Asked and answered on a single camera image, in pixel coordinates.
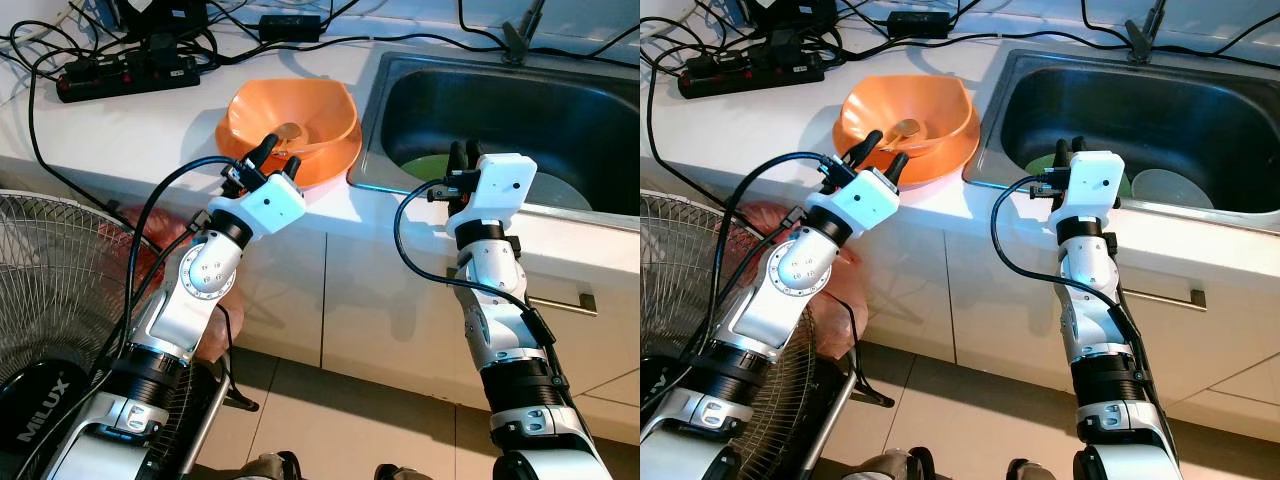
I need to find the black electronic device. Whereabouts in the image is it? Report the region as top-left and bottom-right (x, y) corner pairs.
(110, 0), (211, 51)
(740, 0), (836, 41)

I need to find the white cabinet door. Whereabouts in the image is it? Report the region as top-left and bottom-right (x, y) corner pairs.
(860, 215), (958, 363)
(225, 215), (328, 366)

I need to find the red plastic bag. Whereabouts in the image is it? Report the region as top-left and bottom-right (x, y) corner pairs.
(745, 200), (866, 356)
(110, 205), (243, 356)

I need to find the silver drawer handle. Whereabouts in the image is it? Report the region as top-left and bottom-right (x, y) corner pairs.
(445, 268), (598, 316)
(1105, 265), (1208, 309)

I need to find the silver kitchen faucet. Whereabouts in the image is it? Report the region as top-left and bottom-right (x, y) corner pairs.
(500, 0), (546, 63)
(1125, 0), (1169, 63)

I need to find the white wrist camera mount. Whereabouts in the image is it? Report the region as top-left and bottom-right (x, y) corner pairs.
(805, 168), (898, 236)
(1050, 150), (1129, 231)
(208, 175), (308, 241)
(447, 153), (538, 236)

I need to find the black power strip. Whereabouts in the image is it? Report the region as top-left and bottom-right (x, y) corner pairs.
(55, 55), (201, 103)
(677, 52), (826, 99)

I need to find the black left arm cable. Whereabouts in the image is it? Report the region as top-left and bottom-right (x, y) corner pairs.
(700, 152), (846, 381)
(100, 155), (246, 401)

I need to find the black robot left foot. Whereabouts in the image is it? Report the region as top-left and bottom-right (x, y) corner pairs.
(865, 448), (936, 480)
(235, 452), (301, 480)

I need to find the stainless steel sink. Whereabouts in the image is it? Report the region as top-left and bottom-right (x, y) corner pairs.
(348, 50), (641, 219)
(965, 48), (1280, 216)

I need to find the pale grey plate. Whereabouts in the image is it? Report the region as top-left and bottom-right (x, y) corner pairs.
(1128, 168), (1216, 211)
(530, 172), (593, 213)

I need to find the white drawer front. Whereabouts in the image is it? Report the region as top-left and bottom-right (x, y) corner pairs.
(320, 230), (641, 446)
(950, 225), (1280, 441)

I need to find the black power strip cable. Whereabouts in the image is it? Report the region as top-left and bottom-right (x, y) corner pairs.
(28, 60), (141, 216)
(648, 55), (751, 206)

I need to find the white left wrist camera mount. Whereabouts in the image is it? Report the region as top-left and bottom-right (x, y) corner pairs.
(208, 175), (308, 241)
(805, 168), (898, 236)

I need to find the orange plastic bowl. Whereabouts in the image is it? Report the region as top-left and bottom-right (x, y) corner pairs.
(215, 78), (361, 166)
(833, 73), (981, 161)

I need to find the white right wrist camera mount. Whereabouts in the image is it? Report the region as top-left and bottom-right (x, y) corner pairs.
(1050, 150), (1129, 231)
(447, 153), (538, 236)

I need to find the black power adapter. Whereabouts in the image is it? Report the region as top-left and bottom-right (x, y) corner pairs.
(888, 10), (951, 39)
(260, 14), (324, 43)

